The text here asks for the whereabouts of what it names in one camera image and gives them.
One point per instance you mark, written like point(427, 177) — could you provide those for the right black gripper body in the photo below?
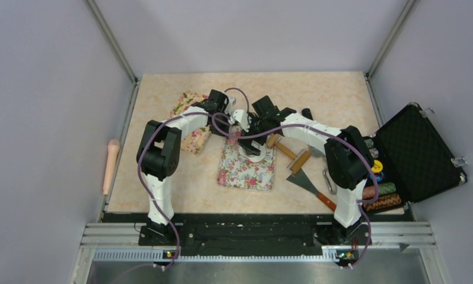
point(247, 142)

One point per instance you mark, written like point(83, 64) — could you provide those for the metal scraper with red handle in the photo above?
point(302, 180)

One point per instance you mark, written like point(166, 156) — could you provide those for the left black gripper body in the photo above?
point(222, 125)

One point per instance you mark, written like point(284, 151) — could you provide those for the black ridged rolling stick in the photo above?
point(306, 112)

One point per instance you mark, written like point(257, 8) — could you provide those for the white dough piece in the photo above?
point(266, 154)

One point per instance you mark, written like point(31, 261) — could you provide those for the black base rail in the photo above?
point(251, 238)

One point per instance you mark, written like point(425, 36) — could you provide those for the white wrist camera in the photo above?
point(230, 105)
point(241, 118)

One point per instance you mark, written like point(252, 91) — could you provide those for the wooden double-ended rolling pin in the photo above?
point(297, 160)

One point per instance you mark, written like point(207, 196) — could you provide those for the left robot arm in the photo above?
point(158, 155)

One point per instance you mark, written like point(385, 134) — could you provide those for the open black poker chip case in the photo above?
point(416, 162)

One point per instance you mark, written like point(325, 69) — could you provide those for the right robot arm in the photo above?
point(347, 157)

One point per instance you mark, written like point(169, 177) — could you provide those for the yellow floral cloth pad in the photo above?
point(194, 139)

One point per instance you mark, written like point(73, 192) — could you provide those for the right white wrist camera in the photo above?
point(241, 118)

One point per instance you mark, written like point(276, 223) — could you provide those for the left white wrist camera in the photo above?
point(230, 105)

